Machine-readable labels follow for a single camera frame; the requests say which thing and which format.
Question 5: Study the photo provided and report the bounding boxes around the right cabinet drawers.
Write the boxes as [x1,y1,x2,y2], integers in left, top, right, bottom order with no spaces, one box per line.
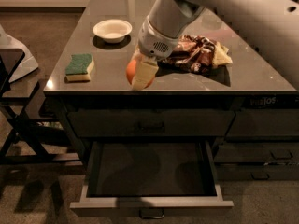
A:
[213,94,299,181]

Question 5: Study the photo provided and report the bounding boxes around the closed top drawer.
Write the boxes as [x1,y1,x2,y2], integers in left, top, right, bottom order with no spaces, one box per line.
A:
[67,109,235,138]

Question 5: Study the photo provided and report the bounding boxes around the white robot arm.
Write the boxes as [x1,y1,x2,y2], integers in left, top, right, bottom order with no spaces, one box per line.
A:
[132,0,299,91]

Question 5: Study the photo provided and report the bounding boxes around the white paper bowl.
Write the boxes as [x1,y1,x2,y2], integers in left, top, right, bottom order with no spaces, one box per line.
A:
[93,19,132,44]

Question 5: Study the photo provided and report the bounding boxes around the white base object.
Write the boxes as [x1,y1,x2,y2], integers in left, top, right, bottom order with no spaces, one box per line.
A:
[0,25,38,83]

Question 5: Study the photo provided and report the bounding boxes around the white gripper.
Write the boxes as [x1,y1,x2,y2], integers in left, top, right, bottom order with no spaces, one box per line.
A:
[131,17,178,91]

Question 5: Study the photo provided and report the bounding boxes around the green yellow sponge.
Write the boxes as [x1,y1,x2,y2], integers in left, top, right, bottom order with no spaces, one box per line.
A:
[65,53,94,82]

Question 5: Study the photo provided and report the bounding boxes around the dark folding chair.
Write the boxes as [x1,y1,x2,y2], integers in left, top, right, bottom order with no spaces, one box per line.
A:
[0,53,80,165]

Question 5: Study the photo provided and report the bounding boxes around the open middle drawer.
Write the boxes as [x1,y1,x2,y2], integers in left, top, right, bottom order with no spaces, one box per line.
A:
[70,142,234,219]

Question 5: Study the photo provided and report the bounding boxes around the orange fruit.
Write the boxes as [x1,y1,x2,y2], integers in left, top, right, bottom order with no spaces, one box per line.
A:
[125,59,155,89]

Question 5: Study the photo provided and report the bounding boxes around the brown chip bag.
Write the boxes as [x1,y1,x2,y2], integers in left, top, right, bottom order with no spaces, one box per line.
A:
[158,35,233,75]

